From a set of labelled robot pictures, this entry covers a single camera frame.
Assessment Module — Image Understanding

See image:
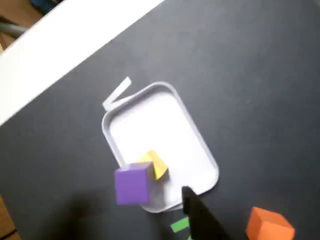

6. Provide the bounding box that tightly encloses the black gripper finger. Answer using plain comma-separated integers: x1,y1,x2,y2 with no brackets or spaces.
182,186,232,240

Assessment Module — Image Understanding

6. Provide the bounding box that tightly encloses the orange block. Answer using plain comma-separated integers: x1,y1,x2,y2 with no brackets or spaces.
246,206,296,240

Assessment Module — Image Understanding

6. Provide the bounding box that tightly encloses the yellow block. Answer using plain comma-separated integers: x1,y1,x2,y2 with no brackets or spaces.
136,149,169,181

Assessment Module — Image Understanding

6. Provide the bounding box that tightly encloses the purple block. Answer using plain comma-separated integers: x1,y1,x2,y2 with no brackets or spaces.
114,161,154,206

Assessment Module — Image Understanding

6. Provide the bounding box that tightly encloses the white tray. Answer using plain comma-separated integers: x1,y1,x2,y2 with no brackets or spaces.
101,81,220,214

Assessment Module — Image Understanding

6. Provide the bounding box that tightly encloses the dark mat with ROBO print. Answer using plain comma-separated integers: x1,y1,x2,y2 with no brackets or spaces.
0,0,320,240

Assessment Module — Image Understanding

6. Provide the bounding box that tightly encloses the grey table leg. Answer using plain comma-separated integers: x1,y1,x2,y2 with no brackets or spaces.
0,21,27,39

